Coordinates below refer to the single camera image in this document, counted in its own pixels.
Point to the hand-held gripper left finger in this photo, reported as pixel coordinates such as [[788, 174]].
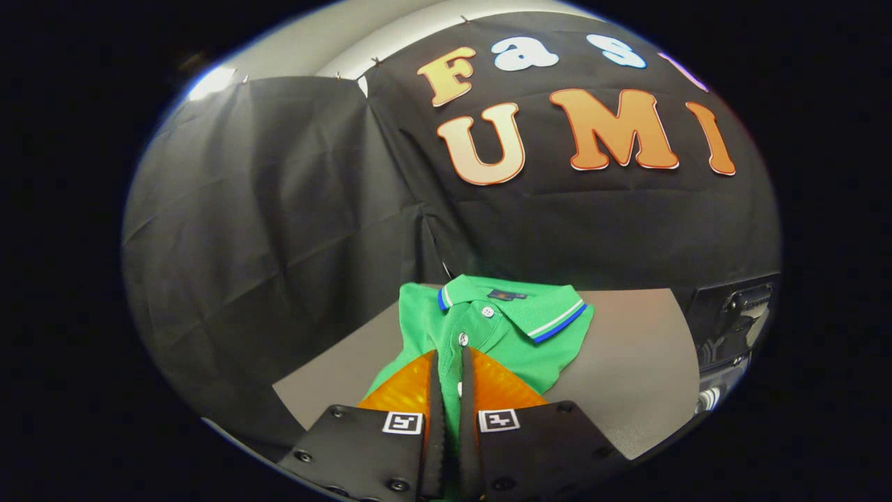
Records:
[[433, 418]]

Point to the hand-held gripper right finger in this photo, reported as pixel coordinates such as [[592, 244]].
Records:
[[468, 418]]

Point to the green polo shirt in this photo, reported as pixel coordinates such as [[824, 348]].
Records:
[[432, 328]]

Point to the grey top-load washing machine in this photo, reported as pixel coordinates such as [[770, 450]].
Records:
[[725, 376]]

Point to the dark washing machine lid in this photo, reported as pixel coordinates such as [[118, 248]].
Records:
[[718, 314]]

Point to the black backdrop cloth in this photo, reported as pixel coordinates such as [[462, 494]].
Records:
[[279, 209]]

